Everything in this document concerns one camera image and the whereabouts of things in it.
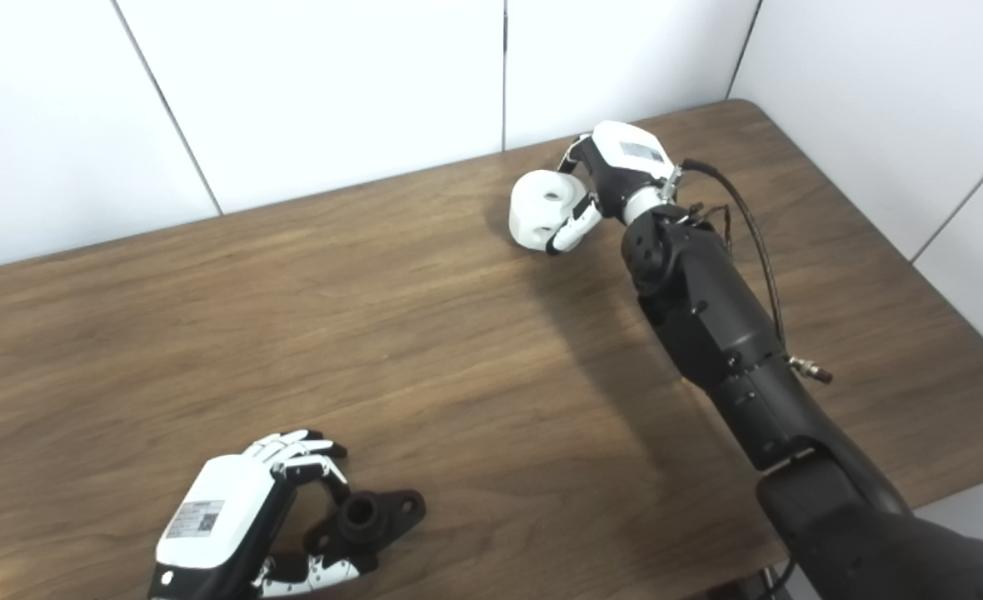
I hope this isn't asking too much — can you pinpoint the thin black right arm wire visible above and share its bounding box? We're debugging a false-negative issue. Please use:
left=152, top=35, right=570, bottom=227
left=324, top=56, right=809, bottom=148
left=679, top=202, right=734, bottom=251

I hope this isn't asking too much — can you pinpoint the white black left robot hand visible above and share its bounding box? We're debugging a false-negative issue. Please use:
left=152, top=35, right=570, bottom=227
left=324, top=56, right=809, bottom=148
left=148, top=430, right=380, bottom=600

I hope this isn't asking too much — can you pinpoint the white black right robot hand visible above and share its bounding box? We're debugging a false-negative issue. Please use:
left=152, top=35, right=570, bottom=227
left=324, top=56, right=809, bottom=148
left=546, top=121, right=680, bottom=255

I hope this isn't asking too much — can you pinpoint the thick black right wrist cable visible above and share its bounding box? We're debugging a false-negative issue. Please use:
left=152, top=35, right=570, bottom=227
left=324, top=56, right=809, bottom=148
left=662, top=158, right=834, bottom=384

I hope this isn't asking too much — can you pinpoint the black flanged holder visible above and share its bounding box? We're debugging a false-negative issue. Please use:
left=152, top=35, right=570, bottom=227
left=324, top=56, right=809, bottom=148
left=304, top=489, right=427, bottom=576

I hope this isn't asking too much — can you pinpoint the round white piece with holes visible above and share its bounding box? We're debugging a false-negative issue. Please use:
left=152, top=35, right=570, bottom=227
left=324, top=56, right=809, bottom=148
left=509, top=170, right=592, bottom=251

